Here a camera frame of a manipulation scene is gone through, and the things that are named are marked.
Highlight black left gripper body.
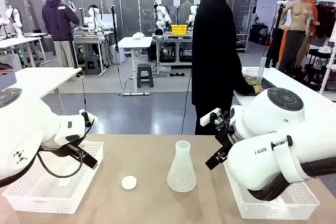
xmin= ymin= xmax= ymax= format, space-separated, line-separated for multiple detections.
xmin=60 ymin=143 xmax=87 ymax=159

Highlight person's right forearm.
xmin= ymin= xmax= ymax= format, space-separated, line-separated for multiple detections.
xmin=233 ymin=71 xmax=257 ymax=95

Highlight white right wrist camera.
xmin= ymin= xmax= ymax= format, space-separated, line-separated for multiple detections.
xmin=200 ymin=108 xmax=222 ymax=126

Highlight beige mannequin with grey trousers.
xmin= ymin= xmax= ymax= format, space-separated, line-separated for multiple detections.
xmin=278 ymin=0 xmax=316 ymax=77

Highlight rack of dark clothes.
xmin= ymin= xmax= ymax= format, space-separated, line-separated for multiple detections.
xmin=314 ymin=1 xmax=336 ymax=38

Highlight black tripod pole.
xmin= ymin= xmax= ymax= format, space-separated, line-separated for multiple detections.
xmin=263 ymin=2 xmax=286 ymax=69
xmin=110 ymin=5 xmax=119 ymax=65
xmin=59 ymin=8 xmax=79 ymax=69

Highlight black luggage bags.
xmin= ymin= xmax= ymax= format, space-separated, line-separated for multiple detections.
xmin=249 ymin=23 xmax=268 ymax=46

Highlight clear plastic graduated cylinder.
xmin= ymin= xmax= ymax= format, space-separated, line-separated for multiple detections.
xmin=258 ymin=56 xmax=267 ymax=86

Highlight white round flask cap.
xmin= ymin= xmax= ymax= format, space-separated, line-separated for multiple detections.
xmin=121 ymin=175 xmax=138 ymax=190

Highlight clear plastic measuring beaker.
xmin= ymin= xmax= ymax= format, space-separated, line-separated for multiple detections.
xmin=245 ymin=68 xmax=260 ymax=83

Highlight dark plastic stool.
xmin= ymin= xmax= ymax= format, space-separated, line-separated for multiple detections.
xmin=84 ymin=56 xmax=101 ymax=76

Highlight person in purple jacket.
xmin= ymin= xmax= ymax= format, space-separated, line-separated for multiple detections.
xmin=41 ymin=0 xmax=81 ymax=68

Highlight translucent plastic conical flask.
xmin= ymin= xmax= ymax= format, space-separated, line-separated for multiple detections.
xmin=167 ymin=140 xmax=197 ymax=193

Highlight grey blue storage box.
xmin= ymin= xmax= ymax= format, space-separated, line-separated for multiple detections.
xmin=0 ymin=69 xmax=17 ymax=91

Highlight white workbench with shelves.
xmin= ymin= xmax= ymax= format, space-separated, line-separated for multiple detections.
xmin=152 ymin=33 xmax=194 ymax=75

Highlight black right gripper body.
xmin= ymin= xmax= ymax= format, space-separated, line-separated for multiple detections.
xmin=215 ymin=108 xmax=238 ymax=147

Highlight black plastic tray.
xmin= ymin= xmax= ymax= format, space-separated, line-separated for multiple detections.
xmin=233 ymin=77 xmax=276 ymax=97

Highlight grey plastic stool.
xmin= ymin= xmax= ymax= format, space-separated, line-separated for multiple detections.
xmin=136 ymin=63 xmax=155 ymax=89

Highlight white shoe rack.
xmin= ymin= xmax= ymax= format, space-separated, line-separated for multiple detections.
xmin=236 ymin=31 xmax=249 ymax=53

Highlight white perforated plastic basket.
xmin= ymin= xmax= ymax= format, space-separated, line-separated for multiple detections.
xmin=2 ymin=141 xmax=104 ymax=214
xmin=223 ymin=155 xmax=321 ymax=220

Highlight person in black sweater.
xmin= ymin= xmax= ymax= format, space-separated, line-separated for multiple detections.
xmin=191 ymin=0 xmax=257 ymax=135

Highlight white standing desk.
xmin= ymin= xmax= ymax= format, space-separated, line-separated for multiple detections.
xmin=117 ymin=36 xmax=153 ymax=96

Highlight yellow plastic crate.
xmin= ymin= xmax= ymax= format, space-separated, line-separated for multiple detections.
xmin=171 ymin=24 xmax=188 ymax=35

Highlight black right arm hose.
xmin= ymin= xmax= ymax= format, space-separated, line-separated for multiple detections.
xmin=248 ymin=157 xmax=336 ymax=201

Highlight mannequin with orange garment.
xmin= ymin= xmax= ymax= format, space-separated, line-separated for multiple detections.
xmin=306 ymin=0 xmax=321 ymax=41

